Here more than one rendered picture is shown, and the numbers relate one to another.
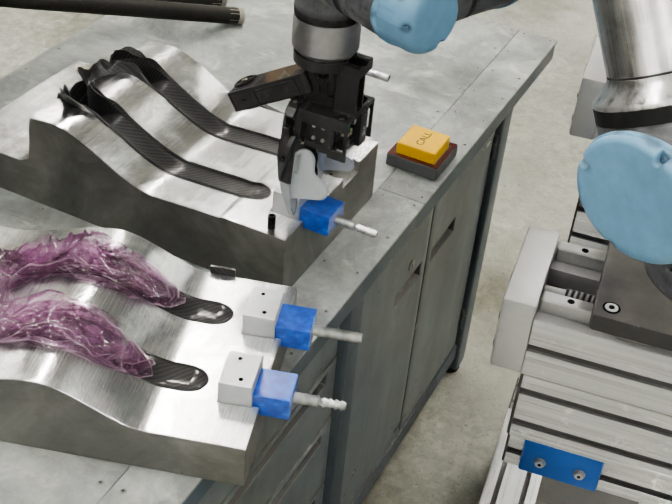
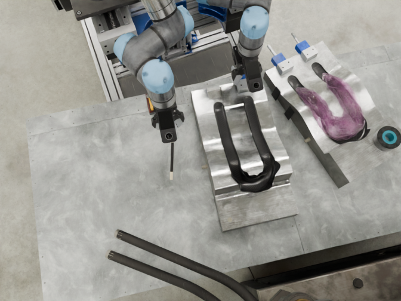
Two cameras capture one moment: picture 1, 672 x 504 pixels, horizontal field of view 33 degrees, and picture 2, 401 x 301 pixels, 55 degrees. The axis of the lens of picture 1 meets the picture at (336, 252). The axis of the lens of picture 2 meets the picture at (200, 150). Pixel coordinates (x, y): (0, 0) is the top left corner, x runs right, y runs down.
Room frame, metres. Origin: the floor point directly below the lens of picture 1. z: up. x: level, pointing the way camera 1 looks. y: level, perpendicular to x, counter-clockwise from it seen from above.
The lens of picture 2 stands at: (1.61, 0.47, 2.16)
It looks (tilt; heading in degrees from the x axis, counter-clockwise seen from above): 73 degrees down; 235
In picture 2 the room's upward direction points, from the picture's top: 1 degrees counter-clockwise
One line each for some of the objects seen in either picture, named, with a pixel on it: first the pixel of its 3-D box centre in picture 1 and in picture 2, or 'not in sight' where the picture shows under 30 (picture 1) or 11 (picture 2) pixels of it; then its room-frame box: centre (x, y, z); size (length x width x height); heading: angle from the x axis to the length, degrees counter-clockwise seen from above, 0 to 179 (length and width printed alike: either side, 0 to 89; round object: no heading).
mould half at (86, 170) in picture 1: (169, 143); (242, 150); (1.27, 0.24, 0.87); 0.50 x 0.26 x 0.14; 66
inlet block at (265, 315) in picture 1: (304, 328); (277, 58); (0.94, 0.03, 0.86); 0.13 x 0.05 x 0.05; 84
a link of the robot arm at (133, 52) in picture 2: not in sight; (139, 52); (1.42, -0.07, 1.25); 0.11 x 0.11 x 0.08; 5
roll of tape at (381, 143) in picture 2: not in sight; (386, 138); (0.87, 0.50, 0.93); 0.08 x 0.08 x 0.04
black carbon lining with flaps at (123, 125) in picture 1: (173, 118); (246, 141); (1.25, 0.23, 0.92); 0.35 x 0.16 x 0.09; 66
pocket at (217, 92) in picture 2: (334, 177); (214, 94); (1.22, 0.01, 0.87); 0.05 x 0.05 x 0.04; 66
